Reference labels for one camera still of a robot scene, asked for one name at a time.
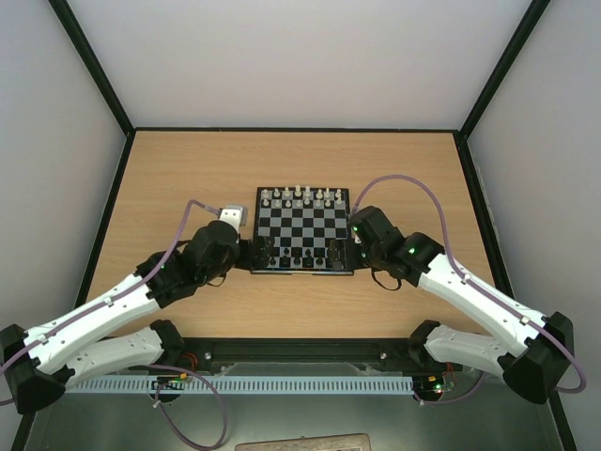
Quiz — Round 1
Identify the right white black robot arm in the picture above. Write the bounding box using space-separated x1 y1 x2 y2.
328 232 574 404

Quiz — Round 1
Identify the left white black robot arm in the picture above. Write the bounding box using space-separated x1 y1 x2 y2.
1 220 273 414

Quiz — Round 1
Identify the black white chess board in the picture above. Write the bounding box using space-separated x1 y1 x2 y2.
253 186 353 275

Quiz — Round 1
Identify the right controller circuit board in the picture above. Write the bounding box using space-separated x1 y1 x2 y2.
413 373 457 396

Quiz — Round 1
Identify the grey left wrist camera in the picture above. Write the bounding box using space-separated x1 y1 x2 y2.
218 205 248 229

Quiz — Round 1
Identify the black aluminium mounting rail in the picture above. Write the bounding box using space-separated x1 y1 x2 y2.
177 335 546 372

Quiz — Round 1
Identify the light blue slotted cable duct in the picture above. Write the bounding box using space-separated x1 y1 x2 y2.
68 375 414 396

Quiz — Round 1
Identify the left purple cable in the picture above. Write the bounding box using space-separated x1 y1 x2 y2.
0 199 229 447

